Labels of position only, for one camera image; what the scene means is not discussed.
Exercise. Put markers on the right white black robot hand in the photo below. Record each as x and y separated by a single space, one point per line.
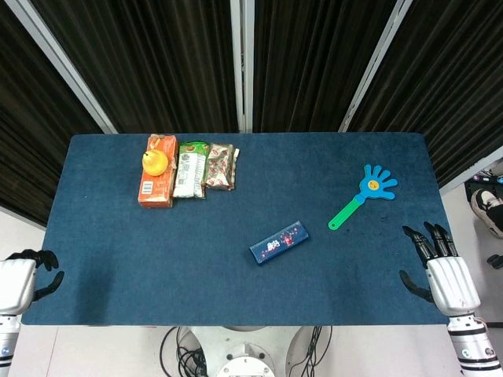
452 280

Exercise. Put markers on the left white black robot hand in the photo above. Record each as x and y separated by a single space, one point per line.
13 280

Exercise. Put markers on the blue glasses case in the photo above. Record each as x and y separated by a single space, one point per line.
279 243

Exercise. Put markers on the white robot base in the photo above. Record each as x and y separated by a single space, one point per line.
247 353

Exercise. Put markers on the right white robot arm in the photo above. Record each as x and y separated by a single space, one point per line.
473 345

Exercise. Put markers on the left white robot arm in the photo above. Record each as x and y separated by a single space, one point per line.
8 341

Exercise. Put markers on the blue green hand clapper toy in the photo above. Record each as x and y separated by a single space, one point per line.
375 184

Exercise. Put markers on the orange carton box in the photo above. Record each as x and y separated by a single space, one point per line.
155 188

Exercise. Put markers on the black white sneaker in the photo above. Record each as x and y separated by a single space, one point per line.
489 208

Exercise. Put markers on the black pleated screen panel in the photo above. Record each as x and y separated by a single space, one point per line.
314 59
27 129
452 78
157 59

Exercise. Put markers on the blue table mat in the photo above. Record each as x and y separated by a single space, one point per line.
196 255

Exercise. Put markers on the yellow pear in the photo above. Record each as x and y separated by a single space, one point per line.
155 162

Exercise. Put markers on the green white snack packet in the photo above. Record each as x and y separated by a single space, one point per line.
189 173

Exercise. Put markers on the brown silver snack packet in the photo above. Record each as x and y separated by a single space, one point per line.
221 167

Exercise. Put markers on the grey metal screen post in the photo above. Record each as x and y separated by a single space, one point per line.
243 66
67 66
373 66

